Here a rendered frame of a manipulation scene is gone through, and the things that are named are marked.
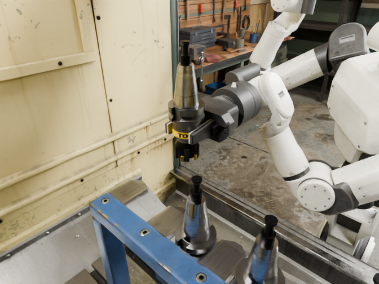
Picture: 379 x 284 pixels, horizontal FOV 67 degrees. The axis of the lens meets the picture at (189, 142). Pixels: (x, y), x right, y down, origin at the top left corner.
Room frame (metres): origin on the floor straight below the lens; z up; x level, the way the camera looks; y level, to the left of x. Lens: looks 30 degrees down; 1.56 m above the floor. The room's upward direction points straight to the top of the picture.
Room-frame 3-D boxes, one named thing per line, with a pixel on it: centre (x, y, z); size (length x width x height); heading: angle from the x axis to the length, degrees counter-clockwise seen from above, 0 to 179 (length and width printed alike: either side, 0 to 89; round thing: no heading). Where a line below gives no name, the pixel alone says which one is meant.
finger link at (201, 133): (0.44, -0.03, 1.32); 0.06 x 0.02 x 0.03; 138
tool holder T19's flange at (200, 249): (0.31, -0.01, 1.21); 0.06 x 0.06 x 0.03
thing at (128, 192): (0.42, 0.11, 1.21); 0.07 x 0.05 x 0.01; 138
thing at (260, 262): (0.23, -0.09, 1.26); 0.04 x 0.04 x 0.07
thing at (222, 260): (0.27, -0.05, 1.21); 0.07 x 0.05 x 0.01; 138
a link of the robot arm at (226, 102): (0.53, -0.06, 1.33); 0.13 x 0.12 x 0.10; 48
